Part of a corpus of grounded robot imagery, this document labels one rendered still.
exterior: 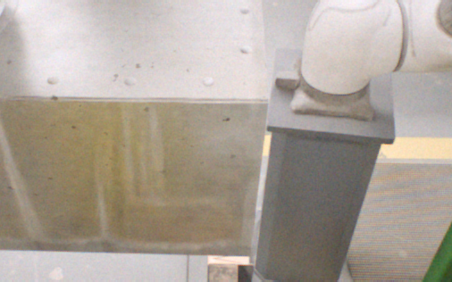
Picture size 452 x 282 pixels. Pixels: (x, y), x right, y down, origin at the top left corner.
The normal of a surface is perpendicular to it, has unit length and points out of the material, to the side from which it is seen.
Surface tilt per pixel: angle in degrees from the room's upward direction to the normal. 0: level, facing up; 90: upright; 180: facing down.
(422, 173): 0
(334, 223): 90
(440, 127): 0
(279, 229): 90
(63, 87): 0
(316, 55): 88
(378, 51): 84
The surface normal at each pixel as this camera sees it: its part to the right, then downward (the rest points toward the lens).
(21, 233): -0.06, 0.75
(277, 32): -0.04, -0.66
